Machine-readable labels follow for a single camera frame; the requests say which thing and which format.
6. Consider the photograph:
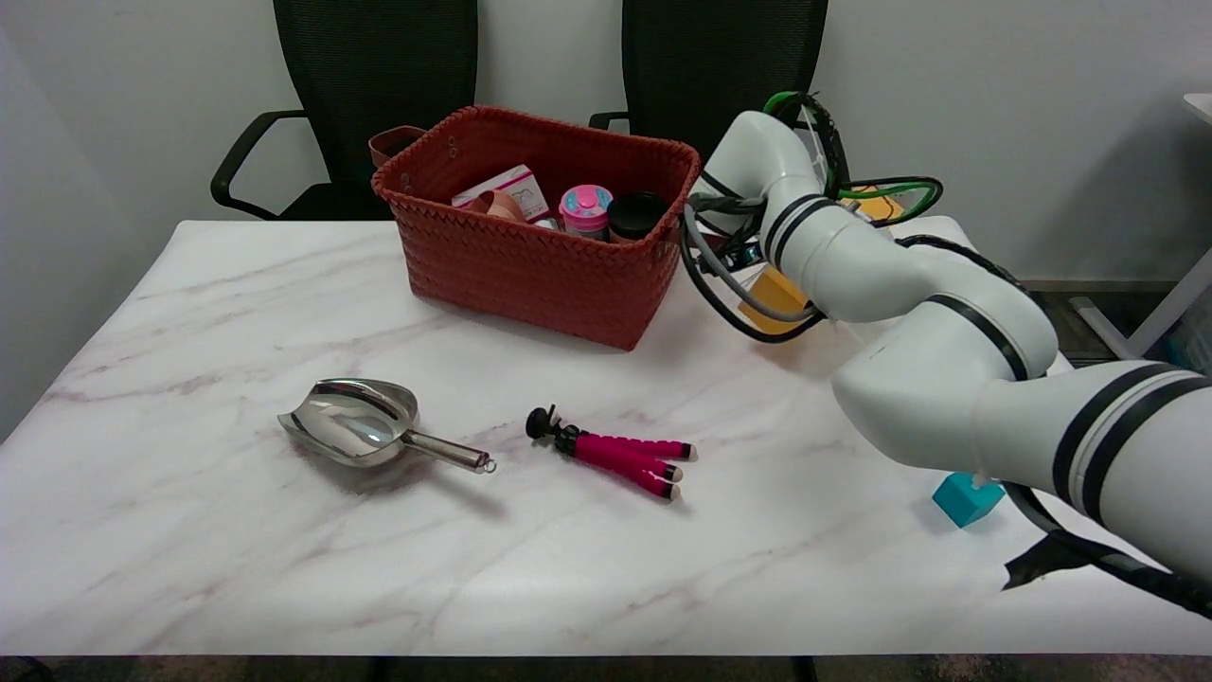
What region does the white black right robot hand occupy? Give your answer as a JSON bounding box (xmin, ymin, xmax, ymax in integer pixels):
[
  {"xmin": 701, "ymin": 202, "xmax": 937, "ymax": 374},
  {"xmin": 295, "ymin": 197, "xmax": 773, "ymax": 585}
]
[{"xmin": 705, "ymin": 237, "xmax": 764, "ymax": 272}]

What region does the yellow rectangular box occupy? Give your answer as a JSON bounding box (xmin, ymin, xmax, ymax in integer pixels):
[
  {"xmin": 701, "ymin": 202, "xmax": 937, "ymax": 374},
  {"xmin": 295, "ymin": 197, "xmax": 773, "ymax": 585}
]
[{"xmin": 737, "ymin": 187, "xmax": 905, "ymax": 334}]

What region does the pink white carton box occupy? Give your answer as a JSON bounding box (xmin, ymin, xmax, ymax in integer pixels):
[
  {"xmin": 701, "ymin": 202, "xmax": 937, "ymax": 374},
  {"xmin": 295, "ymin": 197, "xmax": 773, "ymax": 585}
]
[{"xmin": 452, "ymin": 165, "xmax": 551, "ymax": 224}]

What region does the black lidded jar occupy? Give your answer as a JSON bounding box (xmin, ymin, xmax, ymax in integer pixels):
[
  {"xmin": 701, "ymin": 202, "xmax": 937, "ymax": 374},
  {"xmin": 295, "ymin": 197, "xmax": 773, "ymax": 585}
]
[{"xmin": 607, "ymin": 192, "xmax": 668, "ymax": 244}]

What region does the pink lidded container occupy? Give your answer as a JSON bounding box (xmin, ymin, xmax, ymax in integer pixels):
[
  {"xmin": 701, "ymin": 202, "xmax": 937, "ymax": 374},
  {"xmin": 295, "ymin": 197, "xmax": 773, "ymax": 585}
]
[{"xmin": 559, "ymin": 185, "xmax": 614, "ymax": 242}]

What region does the black mesh office chair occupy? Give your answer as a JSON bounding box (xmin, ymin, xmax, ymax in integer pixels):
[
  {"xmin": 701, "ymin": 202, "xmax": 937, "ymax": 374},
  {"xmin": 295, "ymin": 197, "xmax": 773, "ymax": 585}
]
[
  {"xmin": 210, "ymin": 0, "xmax": 479, "ymax": 222},
  {"xmin": 589, "ymin": 0, "xmax": 830, "ymax": 162}
]

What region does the red woven basket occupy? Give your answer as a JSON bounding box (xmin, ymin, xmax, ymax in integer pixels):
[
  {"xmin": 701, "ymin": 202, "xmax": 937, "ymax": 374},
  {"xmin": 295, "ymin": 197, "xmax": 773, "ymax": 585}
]
[{"xmin": 368, "ymin": 105, "xmax": 702, "ymax": 351}]

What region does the pink flexible mini tripod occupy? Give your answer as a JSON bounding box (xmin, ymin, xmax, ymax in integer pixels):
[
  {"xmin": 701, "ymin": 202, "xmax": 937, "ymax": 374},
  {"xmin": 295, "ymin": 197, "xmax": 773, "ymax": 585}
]
[{"xmin": 526, "ymin": 405, "xmax": 699, "ymax": 502}]

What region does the peach plastic cup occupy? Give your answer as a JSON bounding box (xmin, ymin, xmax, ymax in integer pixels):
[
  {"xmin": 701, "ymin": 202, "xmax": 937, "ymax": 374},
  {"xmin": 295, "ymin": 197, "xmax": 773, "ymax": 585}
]
[{"xmin": 469, "ymin": 189, "xmax": 526, "ymax": 224}]

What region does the teal cube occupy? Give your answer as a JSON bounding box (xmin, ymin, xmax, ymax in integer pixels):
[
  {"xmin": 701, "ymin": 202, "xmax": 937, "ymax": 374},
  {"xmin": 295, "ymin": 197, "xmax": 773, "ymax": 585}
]
[{"xmin": 932, "ymin": 472, "xmax": 1005, "ymax": 529}]

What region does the silver metal scoop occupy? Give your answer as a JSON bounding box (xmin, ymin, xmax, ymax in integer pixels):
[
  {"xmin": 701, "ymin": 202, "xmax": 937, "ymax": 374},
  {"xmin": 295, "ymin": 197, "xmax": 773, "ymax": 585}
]
[{"xmin": 277, "ymin": 378, "xmax": 497, "ymax": 475}]

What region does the grey cable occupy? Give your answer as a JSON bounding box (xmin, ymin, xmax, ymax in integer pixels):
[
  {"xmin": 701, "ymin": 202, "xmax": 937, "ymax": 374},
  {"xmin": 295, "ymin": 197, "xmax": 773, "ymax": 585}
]
[{"xmin": 684, "ymin": 204, "xmax": 820, "ymax": 324}]

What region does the green cable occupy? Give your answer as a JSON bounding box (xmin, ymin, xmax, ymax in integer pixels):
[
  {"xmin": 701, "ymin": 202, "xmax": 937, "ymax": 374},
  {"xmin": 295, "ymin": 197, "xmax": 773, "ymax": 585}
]
[{"xmin": 762, "ymin": 91, "xmax": 945, "ymax": 228}]

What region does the white desk frame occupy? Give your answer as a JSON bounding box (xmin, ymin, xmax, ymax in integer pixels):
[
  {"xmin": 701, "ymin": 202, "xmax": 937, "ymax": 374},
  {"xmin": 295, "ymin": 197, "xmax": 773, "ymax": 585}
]
[{"xmin": 1070, "ymin": 93, "xmax": 1212, "ymax": 366}]

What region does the thick black sleeved cable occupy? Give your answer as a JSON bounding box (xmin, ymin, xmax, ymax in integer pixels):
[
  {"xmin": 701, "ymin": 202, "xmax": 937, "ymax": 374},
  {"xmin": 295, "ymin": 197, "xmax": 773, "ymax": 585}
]
[{"xmin": 1002, "ymin": 483, "xmax": 1212, "ymax": 619}]

